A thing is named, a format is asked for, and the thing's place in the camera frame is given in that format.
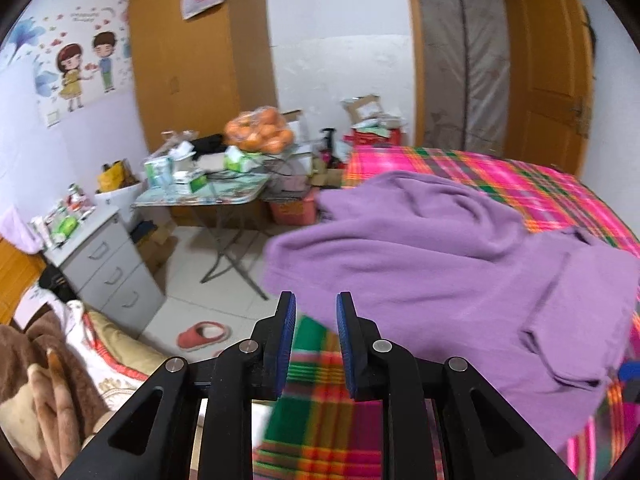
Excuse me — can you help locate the grey door curtain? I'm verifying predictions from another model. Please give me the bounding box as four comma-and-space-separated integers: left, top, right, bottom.
419, 0, 511, 156

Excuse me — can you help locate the cartoon couple wall sticker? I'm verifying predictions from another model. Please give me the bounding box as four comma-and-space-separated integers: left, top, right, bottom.
55, 30, 117, 113

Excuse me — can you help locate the open cardboard box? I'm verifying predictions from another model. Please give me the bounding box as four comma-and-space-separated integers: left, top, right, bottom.
341, 94, 405, 129

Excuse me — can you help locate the wooden door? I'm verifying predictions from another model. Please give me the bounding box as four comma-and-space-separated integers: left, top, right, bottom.
504, 0, 593, 176

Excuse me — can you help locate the red slipper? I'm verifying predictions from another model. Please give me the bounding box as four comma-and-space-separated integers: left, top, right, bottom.
176, 321, 231, 351

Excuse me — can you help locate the folding table with patterned top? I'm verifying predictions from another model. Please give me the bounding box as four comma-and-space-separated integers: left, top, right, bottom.
134, 170, 270, 300

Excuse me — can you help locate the grey drawer cabinet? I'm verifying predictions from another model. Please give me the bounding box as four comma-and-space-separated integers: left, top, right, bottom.
44, 206, 165, 338

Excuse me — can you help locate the bag of oranges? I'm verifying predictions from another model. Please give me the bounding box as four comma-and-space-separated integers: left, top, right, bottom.
224, 106, 294, 155

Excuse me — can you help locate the purple fleece garment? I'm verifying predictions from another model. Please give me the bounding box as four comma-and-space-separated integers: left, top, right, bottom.
262, 171, 639, 448

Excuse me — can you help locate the brown wooden wardrobe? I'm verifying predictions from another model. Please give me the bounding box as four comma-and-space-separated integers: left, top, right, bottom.
128, 0, 278, 151

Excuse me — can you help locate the pink plastic storage box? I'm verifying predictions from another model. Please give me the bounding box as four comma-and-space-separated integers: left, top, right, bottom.
269, 188, 319, 226

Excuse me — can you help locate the green tissue box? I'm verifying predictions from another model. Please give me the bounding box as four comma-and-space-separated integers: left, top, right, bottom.
224, 145, 259, 174

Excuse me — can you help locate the brown plush blanket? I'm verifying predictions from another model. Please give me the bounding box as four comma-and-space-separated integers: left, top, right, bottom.
1, 311, 108, 479

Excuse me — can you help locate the white bin with yellow bag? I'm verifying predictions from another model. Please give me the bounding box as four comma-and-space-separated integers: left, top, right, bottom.
94, 159, 143, 232

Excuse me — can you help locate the beige pillow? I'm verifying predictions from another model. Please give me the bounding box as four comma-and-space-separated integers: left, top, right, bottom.
87, 310, 166, 376

